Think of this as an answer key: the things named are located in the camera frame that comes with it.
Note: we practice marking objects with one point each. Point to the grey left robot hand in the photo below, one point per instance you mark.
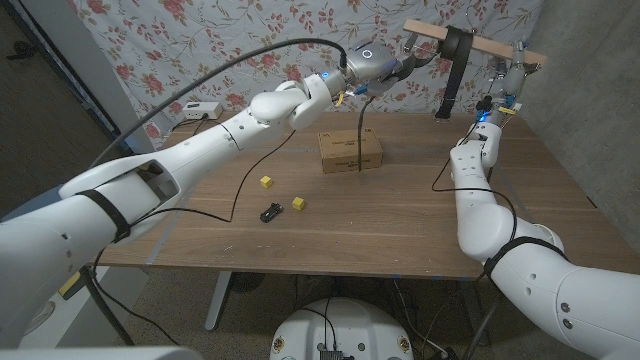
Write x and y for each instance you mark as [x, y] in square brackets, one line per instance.
[372, 65]

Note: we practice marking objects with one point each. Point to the black leather belt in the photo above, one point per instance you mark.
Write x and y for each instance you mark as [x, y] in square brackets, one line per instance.
[457, 75]

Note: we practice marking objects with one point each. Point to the wooden strip with metal rod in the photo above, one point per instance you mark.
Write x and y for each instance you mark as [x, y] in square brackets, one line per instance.
[490, 46]

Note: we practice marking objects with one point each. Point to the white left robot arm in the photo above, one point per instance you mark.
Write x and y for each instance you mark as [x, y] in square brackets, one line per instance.
[150, 185]

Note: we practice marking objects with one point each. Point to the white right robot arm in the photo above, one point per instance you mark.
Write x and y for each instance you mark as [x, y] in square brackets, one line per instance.
[500, 230]

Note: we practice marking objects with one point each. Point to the brown cardboard box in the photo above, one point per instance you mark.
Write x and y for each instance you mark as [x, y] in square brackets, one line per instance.
[340, 150]

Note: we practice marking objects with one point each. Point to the white power strip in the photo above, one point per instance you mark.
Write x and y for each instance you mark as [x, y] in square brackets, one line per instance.
[202, 110]

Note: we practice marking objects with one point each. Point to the yellow cube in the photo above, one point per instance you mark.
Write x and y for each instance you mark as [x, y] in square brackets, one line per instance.
[299, 203]
[267, 182]

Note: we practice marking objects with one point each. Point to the floral print backdrop cloth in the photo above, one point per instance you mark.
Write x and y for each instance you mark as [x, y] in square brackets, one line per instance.
[200, 30]

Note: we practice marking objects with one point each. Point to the small black toy car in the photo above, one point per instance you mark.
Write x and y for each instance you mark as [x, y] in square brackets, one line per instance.
[271, 212]

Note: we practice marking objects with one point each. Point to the black round fan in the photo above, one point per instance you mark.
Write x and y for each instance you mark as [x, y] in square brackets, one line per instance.
[246, 282]

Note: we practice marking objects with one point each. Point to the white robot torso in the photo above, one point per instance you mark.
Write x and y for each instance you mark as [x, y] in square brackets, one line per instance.
[345, 325]

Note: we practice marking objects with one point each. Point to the grey table leg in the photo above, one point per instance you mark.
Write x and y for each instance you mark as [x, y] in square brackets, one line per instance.
[219, 300]
[475, 320]

